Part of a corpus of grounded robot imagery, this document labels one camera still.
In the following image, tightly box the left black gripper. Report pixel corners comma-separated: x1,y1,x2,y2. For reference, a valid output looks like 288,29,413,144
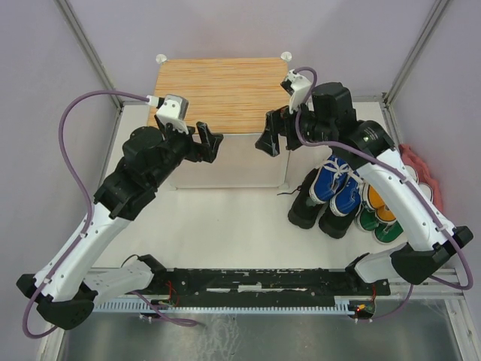
149,120,223,189

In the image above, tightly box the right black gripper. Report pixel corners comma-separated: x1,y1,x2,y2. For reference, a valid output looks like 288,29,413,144
255,97,335,158

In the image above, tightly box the blue sneaker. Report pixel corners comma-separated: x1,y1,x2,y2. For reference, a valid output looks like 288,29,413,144
329,171,364,217
309,155,350,205

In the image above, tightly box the orange sneaker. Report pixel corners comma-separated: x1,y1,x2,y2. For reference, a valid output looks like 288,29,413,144
375,205,396,225
362,184,385,211

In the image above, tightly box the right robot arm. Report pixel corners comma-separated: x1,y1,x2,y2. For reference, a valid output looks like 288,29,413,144
256,75,473,294

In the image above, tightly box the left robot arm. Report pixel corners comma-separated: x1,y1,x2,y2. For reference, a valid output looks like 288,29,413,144
17,122,224,330

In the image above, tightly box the wood pattern shoe cabinet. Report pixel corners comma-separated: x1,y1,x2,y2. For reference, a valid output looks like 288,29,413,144
145,56,292,192

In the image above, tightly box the white cabinet corner connector right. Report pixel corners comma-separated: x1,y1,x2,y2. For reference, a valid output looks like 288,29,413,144
280,51,292,62

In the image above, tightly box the white cabinet corner connector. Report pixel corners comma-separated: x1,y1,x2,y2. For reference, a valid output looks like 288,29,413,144
280,51,292,62
156,53,168,65

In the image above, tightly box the black shoe left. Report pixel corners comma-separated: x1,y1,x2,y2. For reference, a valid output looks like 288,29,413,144
288,168,322,229

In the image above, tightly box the white cabinet corner connector left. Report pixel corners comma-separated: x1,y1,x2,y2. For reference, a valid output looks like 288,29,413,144
156,53,168,65

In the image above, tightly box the green sneaker left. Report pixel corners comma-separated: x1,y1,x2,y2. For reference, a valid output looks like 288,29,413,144
355,208,380,232

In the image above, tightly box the green sneaker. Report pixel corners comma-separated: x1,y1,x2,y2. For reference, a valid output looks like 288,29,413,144
355,208,380,232
374,222,403,244

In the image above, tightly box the pink cloth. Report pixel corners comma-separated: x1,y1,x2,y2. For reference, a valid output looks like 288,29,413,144
398,144,443,212

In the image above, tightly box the green sneaker right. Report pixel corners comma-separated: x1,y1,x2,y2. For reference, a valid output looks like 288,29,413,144
374,222,403,244

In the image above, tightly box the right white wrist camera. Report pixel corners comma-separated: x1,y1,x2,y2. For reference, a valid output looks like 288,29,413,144
280,70,312,114

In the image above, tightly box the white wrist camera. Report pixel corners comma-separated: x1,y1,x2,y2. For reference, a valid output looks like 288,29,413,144
280,70,312,114
156,94,189,134

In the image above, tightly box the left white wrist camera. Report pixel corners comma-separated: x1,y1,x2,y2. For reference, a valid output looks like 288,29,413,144
156,94,189,134

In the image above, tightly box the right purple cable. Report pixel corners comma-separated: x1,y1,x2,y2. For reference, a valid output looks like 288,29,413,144
293,66,473,324

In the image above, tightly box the purple cable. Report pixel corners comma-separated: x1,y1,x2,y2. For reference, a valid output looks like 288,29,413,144
293,66,473,324
23,89,206,338

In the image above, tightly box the right aluminium frame post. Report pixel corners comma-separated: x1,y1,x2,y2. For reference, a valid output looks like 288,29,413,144
383,0,452,107

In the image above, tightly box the aluminium frame post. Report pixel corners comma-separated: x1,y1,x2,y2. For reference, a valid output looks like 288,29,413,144
383,0,452,107
53,0,114,90

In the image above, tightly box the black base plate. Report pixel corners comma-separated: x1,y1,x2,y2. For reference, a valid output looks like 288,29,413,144
143,268,391,307

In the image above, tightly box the white cable duct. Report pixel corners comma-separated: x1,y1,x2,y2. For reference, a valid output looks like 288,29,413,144
93,298,354,315

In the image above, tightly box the left aluminium frame post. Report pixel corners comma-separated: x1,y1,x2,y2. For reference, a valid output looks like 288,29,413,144
53,0,114,90

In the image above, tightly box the aluminium rail frame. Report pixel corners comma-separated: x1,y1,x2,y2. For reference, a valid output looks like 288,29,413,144
383,94,480,360

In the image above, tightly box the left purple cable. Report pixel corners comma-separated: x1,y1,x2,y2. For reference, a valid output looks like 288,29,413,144
23,89,206,338

